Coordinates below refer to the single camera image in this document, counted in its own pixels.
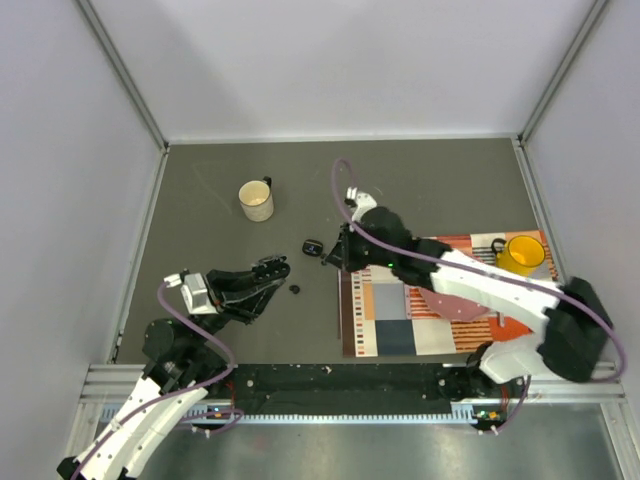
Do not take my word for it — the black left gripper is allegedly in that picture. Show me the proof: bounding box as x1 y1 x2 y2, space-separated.
188 265 285 350

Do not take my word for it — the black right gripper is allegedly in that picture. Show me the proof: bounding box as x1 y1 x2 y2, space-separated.
327 220 397 273

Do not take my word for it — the glossy black gold-trim charging case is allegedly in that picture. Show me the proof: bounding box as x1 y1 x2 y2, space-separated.
301 239 324 257

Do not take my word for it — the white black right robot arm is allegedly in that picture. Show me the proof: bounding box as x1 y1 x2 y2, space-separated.
327 202 614 396

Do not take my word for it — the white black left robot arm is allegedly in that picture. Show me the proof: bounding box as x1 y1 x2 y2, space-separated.
57 255 291 479

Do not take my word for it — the colourful patchwork placemat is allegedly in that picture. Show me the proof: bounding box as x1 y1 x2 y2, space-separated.
337 229 561 358

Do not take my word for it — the cream dimpled ceramic mug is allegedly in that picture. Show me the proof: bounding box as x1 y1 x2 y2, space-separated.
238 176 274 222

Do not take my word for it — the pink dotted plate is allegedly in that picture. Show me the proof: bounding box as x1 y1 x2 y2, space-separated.
419 288 491 322

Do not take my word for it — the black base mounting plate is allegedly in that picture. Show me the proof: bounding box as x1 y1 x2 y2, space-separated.
231 363 523 415

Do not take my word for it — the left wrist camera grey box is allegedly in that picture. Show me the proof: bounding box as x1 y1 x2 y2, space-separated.
180 273 216 315

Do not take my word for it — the yellow mug black handle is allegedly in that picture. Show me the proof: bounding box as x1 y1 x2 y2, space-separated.
491 235 546 277

